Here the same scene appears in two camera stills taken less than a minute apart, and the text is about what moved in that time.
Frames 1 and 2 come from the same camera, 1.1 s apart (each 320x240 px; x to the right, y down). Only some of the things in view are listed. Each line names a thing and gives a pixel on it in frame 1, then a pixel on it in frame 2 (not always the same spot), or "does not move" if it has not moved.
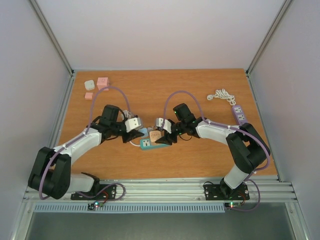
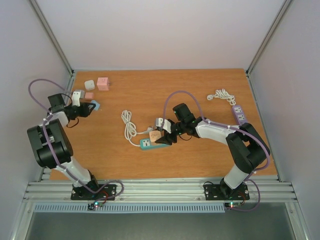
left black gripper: [132, 135] → [85, 111]
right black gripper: [168, 139] does not move
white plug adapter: [89, 85] does not move
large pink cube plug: [102, 82] does not move
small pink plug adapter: [88, 96] does not move
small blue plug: [144, 130] → [97, 105]
